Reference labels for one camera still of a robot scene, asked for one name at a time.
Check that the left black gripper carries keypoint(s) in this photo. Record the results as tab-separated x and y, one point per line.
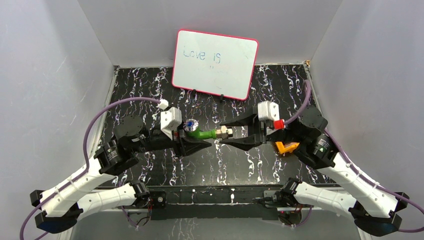
180	143

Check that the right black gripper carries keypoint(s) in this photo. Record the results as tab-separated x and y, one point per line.
244	143

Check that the green water faucet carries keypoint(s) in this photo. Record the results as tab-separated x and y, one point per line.
192	128

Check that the silver hex nut fitting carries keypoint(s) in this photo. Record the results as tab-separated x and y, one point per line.
224	132

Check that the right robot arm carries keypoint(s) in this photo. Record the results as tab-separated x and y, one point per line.
370	208

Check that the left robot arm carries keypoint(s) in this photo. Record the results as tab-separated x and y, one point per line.
73	199

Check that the orange parts bin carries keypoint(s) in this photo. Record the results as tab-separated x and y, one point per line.
286	148

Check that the pink framed whiteboard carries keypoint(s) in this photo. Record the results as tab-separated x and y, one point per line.
215	64

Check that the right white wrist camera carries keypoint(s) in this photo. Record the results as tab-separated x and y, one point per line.
269	114

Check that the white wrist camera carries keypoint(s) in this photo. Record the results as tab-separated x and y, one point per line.
269	114
170	120

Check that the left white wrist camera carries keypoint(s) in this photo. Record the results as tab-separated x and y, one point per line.
170	120

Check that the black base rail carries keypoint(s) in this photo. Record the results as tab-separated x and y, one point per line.
216	201

